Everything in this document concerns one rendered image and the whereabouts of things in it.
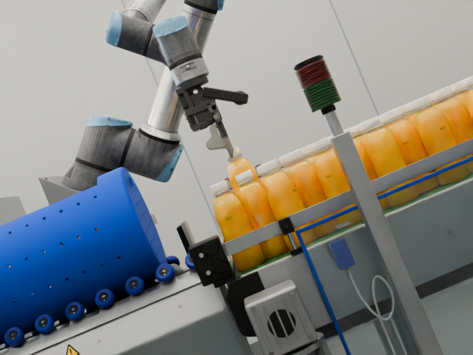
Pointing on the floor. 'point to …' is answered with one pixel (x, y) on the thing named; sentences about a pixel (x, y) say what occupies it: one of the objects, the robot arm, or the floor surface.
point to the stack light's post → (385, 244)
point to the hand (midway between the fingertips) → (232, 151)
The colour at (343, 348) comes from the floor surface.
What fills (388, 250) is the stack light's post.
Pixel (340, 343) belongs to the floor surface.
